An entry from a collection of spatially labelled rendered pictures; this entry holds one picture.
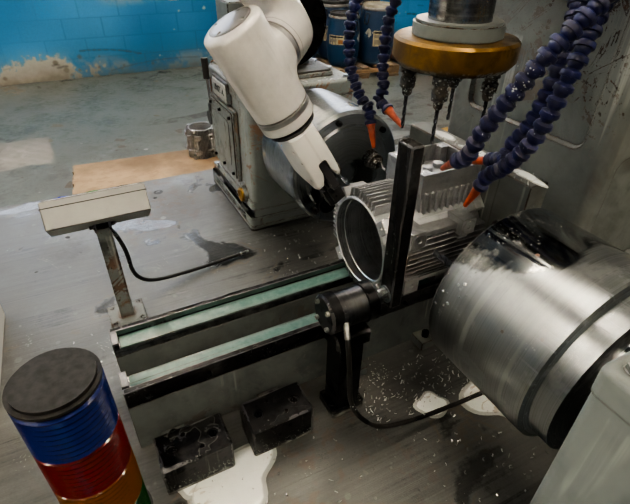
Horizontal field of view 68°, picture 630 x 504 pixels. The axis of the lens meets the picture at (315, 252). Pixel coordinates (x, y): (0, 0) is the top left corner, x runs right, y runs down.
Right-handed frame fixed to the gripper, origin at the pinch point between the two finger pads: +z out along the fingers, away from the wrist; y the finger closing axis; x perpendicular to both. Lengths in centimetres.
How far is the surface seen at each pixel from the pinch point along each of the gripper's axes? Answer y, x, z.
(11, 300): -34, -64, -4
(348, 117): -15.1, 13.5, 0.4
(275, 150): -24.8, -0.8, 1.9
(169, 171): -224, -38, 87
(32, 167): -305, -115, 59
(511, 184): 17.5, 21.6, 7.3
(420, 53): 8.8, 18.5, -16.3
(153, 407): 13.1, -41.9, -0.1
